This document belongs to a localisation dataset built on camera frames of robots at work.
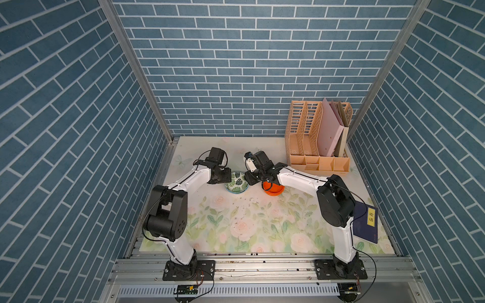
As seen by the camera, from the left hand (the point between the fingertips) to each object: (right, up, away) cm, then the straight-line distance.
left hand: (231, 177), depth 94 cm
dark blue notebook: (+64, -20, -7) cm, 67 cm away
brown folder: (+55, +26, -6) cm, 61 cm away
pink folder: (+52, +24, +6) cm, 58 cm away
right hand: (+9, +1, 0) cm, 9 cm away
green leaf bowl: (+4, -4, +3) cm, 6 cm away
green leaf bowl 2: (+4, -4, +3) cm, 6 cm away
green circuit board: (-14, -41, -22) cm, 48 cm away
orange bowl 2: (+21, -5, -2) cm, 21 cm away
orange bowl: (+21, -6, -2) cm, 22 cm away
